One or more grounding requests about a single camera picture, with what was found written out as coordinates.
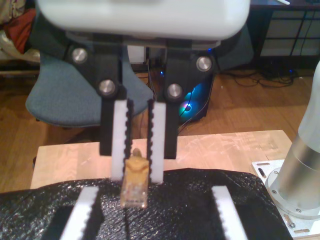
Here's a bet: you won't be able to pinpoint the yellow network cable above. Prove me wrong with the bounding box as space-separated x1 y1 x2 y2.
120 147 151 209

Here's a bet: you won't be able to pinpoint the small white box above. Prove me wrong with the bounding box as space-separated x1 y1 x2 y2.
126 44 148 65

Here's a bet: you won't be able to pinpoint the black computer tower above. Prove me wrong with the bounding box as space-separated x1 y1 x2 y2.
159 46 216 124

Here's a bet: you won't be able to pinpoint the blue-grey office chair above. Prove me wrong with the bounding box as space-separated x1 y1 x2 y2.
25 9 154 131

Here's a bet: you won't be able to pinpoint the black bubble mat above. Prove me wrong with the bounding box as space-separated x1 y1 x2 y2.
0 168 293 240

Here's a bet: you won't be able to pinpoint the pile of clothes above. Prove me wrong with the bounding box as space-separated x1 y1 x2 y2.
0 0 42 62

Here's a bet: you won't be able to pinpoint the black shelf unit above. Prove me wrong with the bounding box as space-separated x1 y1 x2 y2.
249 0 320 74

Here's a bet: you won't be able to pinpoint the silver slotted base plate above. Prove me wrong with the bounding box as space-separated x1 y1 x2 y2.
251 159 320 240

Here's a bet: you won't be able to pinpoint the black floor cables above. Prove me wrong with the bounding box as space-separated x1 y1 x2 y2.
219 67 305 89

